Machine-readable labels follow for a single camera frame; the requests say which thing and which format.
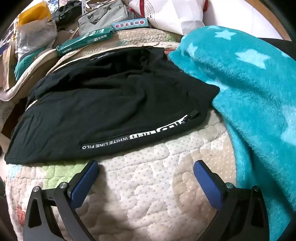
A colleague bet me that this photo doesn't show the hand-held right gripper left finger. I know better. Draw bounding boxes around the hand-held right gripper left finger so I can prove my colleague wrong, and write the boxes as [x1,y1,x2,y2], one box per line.
[23,159,100,241]

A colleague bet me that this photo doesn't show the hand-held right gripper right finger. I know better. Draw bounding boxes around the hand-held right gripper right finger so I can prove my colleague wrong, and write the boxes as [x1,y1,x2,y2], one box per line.
[194,160,274,241]

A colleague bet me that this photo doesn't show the black pants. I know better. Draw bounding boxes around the black pants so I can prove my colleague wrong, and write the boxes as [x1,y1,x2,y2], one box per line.
[4,46,220,165]

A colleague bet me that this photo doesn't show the heart patterned quilt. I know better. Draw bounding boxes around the heart patterned quilt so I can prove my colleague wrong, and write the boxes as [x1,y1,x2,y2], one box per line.
[5,29,238,241]

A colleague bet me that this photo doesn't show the teal star blanket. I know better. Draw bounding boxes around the teal star blanket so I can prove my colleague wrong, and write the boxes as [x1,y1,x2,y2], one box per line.
[168,25,296,241]

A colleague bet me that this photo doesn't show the beige padded cushion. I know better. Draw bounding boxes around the beige padded cushion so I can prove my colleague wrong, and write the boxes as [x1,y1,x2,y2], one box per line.
[0,47,60,101]

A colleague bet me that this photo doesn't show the teal plush cushion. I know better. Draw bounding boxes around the teal plush cushion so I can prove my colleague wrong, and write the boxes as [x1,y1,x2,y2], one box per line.
[14,54,42,79]

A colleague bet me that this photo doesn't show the green paper pack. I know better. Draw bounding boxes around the green paper pack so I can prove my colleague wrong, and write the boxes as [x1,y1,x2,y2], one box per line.
[57,27,114,56]

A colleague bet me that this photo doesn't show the clear plastic bag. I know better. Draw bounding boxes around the clear plastic bag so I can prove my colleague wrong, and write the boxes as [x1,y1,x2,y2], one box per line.
[16,21,57,61]

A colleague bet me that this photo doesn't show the light blue toy box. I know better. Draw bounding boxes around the light blue toy box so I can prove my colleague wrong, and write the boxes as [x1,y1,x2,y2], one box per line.
[112,18,148,30]

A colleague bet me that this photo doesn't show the grey laptop bag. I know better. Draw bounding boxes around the grey laptop bag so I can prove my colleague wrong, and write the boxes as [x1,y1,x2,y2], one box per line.
[77,0,132,35]

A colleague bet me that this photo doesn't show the black clothing pile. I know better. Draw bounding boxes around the black clothing pile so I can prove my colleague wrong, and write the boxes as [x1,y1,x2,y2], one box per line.
[51,0,81,26]

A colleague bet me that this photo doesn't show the yellow cloth bundle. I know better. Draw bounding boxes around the yellow cloth bundle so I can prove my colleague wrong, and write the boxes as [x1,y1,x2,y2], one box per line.
[18,0,52,26]

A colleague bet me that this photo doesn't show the white tote bag red handles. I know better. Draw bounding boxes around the white tote bag red handles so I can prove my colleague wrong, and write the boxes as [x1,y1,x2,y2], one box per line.
[128,0,208,35]

